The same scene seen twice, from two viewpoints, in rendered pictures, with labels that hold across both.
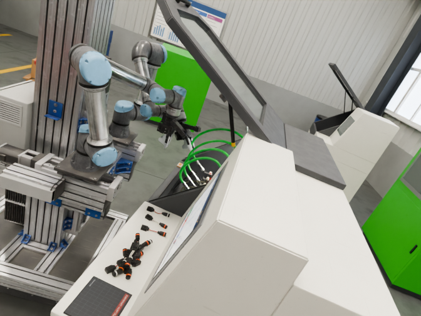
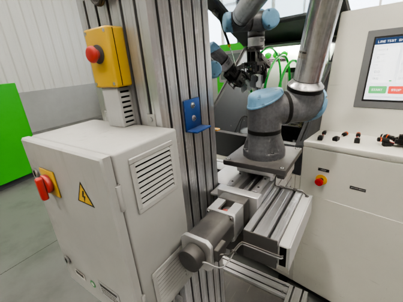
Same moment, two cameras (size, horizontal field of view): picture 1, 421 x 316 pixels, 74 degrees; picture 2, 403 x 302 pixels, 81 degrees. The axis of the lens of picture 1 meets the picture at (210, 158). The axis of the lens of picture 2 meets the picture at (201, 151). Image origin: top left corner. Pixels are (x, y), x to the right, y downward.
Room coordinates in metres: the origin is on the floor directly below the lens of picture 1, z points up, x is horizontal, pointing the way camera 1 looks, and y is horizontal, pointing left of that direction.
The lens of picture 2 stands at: (0.91, 1.38, 1.38)
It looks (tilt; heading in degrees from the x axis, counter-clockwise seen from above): 21 degrees down; 311
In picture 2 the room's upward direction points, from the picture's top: 5 degrees counter-clockwise
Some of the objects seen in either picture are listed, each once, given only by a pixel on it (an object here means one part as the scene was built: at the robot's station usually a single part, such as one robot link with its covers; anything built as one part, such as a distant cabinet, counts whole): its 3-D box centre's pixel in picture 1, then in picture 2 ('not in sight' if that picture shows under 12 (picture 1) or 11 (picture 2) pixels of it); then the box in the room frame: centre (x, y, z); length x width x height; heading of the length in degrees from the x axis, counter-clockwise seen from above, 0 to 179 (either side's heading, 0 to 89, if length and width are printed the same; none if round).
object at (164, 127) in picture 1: (168, 123); (255, 61); (1.47, 0.29, 1.35); 0.09 x 0.08 x 0.12; 86
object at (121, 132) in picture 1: (119, 126); not in sight; (1.76, 0.66, 1.09); 0.15 x 0.15 x 0.10
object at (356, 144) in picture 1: (334, 135); not in sight; (4.64, -1.75, 1.00); 1.30 x 1.09 x 1.99; 172
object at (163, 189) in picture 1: (166, 188); (244, 147); (1.59, 0.20, 0.87); 0.62 x 0.04 x 0.16; 176
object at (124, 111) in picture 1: (124, 111); not in sight; (1.77, 0.66, 1.20); 0.13 x 0.12 x 0.14; 145
